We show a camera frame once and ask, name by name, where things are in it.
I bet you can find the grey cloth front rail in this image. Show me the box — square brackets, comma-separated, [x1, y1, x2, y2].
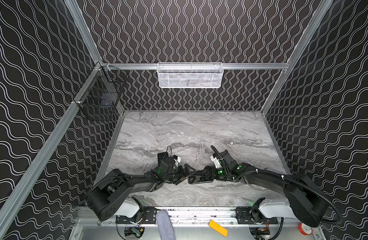
[156, 210, 176, 240]

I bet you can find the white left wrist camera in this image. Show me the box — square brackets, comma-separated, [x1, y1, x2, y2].
[172, 155, 181, 166]

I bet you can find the yellow plastic piece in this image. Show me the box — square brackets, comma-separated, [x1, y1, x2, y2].
[209, 220, 229, 237]

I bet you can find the black phone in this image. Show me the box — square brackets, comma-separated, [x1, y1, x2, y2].
[188, 171, 205, 185]

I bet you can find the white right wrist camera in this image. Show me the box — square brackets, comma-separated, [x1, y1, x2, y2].
[211, 155, 222, 169]

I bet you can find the white wire mesh basket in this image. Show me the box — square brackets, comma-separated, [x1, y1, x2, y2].
[157, 62, 224, 89]

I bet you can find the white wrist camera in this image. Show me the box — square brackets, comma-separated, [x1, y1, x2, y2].
[172, 155, 181, 166]
[211, 155, 222, 169]

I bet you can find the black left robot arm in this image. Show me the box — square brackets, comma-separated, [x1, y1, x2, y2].
[86, 152, 196, 222]

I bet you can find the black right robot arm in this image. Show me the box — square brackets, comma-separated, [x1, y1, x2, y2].
[188, 151, 343, 228]

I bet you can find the black wire mesh basket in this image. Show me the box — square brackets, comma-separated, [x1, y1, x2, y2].
[77, 63, 129, 122]

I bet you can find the red tape roll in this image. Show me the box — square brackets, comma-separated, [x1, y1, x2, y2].
[298, 223, 313, 236]

